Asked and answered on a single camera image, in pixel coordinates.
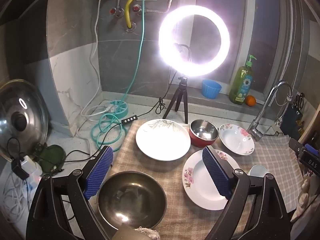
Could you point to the teal round power strip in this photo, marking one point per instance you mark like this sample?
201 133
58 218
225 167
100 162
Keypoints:
120 106

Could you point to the blue ribbed cup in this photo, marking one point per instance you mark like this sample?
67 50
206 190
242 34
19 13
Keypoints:
211 90

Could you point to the beige checked cloth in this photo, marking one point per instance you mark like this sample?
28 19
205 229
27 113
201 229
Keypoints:
172 170

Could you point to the dark green dish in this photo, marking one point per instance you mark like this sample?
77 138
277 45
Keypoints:
51 156

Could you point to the white charger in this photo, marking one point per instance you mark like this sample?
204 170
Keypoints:
31 166

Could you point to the black mini tripod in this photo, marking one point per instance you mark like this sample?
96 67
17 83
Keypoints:
182 87

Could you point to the beige knitted cloth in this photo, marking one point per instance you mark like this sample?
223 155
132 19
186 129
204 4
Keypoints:
147 233

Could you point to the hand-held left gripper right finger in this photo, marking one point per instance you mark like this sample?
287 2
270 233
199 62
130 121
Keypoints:
216 175

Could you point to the large white leaf-print plate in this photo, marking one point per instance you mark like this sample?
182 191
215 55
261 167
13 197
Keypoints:
162 142

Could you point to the dark metal bowl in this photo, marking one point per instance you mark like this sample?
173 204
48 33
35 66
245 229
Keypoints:
130 197

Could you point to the green dish soap bottle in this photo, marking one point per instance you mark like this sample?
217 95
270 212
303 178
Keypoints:
241 85

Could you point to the red steel bowl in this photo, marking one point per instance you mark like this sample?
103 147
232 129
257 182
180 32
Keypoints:
200 141

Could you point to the glass pot lid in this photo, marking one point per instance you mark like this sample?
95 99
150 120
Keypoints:
25 105

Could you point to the white pink-flower plate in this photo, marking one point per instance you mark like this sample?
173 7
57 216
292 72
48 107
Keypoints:
197 182

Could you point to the person's right hand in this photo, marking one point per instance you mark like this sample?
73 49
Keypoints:
307 195

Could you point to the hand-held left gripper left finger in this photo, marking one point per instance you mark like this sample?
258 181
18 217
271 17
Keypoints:
98 172

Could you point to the black power adapter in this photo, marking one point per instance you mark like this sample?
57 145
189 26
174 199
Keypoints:
18 170

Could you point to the pale blue bowl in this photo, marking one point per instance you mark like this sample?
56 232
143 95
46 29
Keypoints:
257 170

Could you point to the dark blue hanging cloth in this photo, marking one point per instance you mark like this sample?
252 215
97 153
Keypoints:
291 122

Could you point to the chrome faucet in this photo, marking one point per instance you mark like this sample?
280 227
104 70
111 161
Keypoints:
261 115

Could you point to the orange fruit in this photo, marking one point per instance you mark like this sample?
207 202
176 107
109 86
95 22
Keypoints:
250 100

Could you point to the wooden shelf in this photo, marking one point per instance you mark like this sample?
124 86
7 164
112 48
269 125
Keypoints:
310 130

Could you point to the small white floral deep plate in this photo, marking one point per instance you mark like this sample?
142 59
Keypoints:
236 140

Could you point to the black scissors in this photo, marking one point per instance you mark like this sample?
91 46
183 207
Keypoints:
298 102

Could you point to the red-capped wall valve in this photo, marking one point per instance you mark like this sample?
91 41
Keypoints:
136 8
116 12

